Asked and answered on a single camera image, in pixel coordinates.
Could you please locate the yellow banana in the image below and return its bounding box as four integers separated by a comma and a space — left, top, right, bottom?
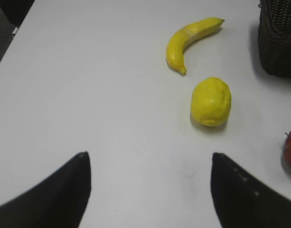
166, 17, 225, 76

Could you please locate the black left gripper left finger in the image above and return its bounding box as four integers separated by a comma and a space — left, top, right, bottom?
0, 152, 91, 228

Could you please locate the yellow mango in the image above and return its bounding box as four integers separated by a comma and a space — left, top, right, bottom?
190, 77, 232, 127

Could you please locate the black wicker basket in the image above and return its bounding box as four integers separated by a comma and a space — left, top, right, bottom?
258, 0, 291, 78

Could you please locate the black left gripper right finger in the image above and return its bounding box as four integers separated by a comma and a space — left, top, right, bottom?
210, 152, 291, 228

